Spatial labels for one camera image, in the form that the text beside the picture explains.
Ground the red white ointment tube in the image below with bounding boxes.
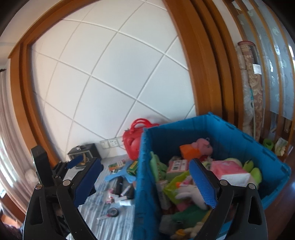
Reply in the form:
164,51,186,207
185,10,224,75
97,214,110,220

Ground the black electrical tape roll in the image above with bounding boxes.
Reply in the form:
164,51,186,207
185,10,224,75
107,208,119,217

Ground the red bear toy suitcase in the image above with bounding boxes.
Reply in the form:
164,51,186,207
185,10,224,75
122,118,159,160

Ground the white plush toy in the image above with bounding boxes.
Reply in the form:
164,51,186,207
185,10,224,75
175,184,208,210

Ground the blue plastic storage crate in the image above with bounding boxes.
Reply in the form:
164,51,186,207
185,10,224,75
133,112,291,239

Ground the green medicine box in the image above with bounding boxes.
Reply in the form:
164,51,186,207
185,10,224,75
126,160,138,176

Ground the white wall socket panel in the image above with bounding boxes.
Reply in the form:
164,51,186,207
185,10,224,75
100,136,125,149

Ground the pink tissue pack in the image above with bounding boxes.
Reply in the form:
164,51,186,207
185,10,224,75
210,160,251,186

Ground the pink pig plush toy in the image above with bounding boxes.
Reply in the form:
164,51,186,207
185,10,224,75
180,138,213,160

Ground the green plush toy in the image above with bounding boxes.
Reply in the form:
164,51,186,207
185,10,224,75
150,152,167,183

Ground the black gift box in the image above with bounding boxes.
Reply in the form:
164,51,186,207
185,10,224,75
67,143,102,169

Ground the black cylinder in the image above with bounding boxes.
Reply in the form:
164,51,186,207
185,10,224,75
114,176,124,196

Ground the orange green white carton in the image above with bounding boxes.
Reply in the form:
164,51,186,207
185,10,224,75
108,160,126,173

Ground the black rectangular block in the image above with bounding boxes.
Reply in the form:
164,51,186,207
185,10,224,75
126,184,135,200

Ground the rolled patterned carpet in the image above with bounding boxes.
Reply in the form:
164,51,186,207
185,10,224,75
236,41,263,141

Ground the pink toy cash register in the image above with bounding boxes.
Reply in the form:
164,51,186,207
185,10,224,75
166,160,188,174

